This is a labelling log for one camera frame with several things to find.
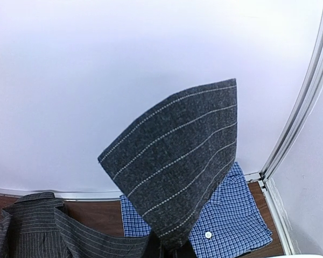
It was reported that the dark striped long sleeve shirt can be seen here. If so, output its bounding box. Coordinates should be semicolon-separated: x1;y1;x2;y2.
0;79;237;257

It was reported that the blue checked folded shirt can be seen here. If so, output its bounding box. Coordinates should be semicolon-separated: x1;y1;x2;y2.
119;161;274;253

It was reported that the right aluminium frame post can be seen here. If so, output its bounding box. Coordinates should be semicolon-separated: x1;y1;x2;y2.
259;9;323;183

